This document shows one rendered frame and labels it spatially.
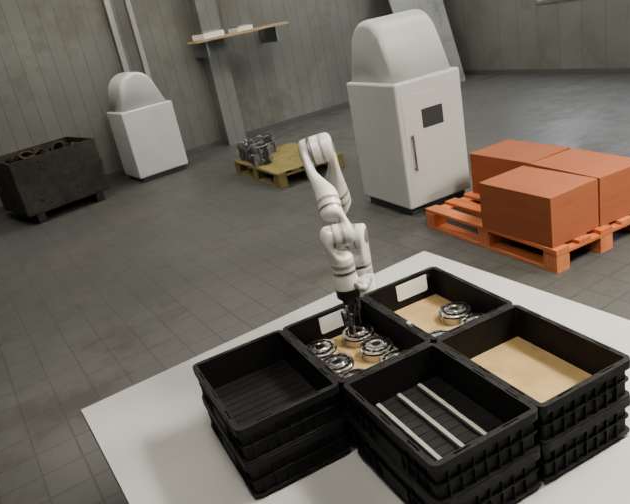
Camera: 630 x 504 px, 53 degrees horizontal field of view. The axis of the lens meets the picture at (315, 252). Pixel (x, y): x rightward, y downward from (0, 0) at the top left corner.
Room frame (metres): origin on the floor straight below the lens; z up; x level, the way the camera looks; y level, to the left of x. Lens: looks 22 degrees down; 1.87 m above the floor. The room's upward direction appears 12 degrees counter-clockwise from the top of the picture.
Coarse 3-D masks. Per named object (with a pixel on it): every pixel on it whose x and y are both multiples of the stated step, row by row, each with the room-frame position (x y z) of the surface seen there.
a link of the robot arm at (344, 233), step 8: (328, 208) 1.77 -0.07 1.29; (336, 208) 1.77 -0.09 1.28; (328, 216) 1.77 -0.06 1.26; (336, 216) 1.76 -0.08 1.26; (344, 216) 1.75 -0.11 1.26; (336, 224) 1.74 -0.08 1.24; (344, 224) 1.73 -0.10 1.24; (336, 232) 1.71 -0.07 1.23; (344, 232) 1.71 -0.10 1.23; (352, 232) 1.71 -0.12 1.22; (336, 240) 1.70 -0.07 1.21; (344, 240) 1.70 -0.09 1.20; (352, 240) 1.71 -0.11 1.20
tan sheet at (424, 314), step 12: (420, 300) 1.95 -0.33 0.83; (432, 300) 1.93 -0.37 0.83; (444, 300) 1.91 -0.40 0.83; (396, 312) 1.90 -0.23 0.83; (408, 312) 1.88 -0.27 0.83; (420, 312) 1.86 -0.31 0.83; (432, 312) 1.85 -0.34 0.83; (420, 324) 1.78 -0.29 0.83; (432, 324) 1.77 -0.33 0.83; (444, 324) 1.75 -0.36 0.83
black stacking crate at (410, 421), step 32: (352, 384) 1.39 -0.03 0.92; (384, 384) 1.43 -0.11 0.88; (416, 384) 1.46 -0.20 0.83; (448, 384) 1.44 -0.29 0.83; (480, 384) 1.31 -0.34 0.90; (352, 416) 1.39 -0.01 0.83; (384, 416) 1.36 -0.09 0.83; (416, 416) 1.33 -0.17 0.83; (448, 416) 1.31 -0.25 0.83; (480, 416) 1.28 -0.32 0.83; (512, 416) 1.21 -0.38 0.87; (384, 448) 1.23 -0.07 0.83; (448, 448) 1.19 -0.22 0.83; (512, 448) 1.12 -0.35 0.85; (416, 480) 1.12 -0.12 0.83; (448, 480) 1.05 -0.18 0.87; (480, 480) 1.08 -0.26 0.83
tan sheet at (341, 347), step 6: (342, 336) 1.81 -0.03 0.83; (336, 342) 1.78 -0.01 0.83; (342, 342) 1.77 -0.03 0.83; (342, 348) 1.74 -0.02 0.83; (348, 348) 1.73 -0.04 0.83; (354, 348) 1.72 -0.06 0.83; (396, 348) 1.67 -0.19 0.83; (348, 354) 1.69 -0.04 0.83; (354, 354) 1.69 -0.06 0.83; (360, 354) 1.68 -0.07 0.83; (354, 360) 1.65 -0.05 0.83; (360, 360) 1.65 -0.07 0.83; (360, 366) 1.61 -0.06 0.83; (366, 366) 1.61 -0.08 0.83
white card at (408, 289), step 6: (420, 276) 1.95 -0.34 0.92; (408, 282) 1.93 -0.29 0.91; (414, 282) 1.94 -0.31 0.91; (420, 282) 1.95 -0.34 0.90; (426, 282) 1.96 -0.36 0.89; (396, 288) 1.91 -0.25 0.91; (402, 288) 1.92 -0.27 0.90; (408, 288) 1.93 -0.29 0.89; (414, 288) 1.94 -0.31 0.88; (420, 288) 1.95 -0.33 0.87; (426, 288) 1.96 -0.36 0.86; (402, 294) 1.92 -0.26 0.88; (408, 294) 1.93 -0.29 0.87; (414, 294) 1.94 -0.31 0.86
